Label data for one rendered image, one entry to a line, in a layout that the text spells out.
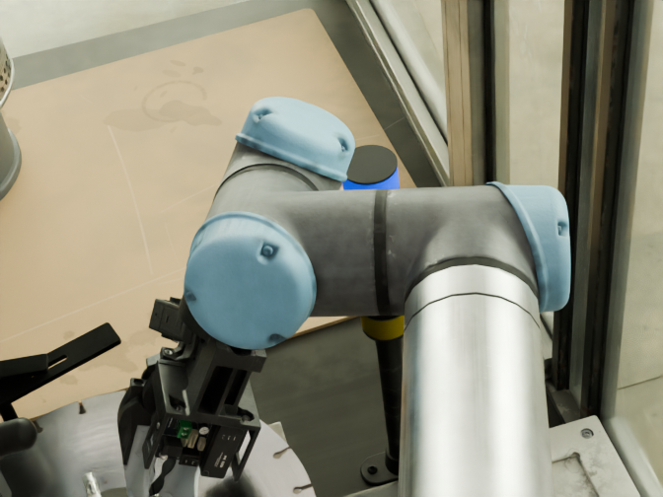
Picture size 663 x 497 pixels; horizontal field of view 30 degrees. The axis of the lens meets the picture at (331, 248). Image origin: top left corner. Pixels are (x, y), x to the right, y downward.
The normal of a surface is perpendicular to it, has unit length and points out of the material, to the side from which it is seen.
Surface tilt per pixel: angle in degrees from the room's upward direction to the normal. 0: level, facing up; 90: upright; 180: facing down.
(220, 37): 0
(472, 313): 6
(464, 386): 6
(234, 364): 79
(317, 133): 32
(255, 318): 70
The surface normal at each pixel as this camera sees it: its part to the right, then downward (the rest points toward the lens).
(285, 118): 0.36, -0.83
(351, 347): -0.11, -0.70
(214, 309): -0.08, 0.43
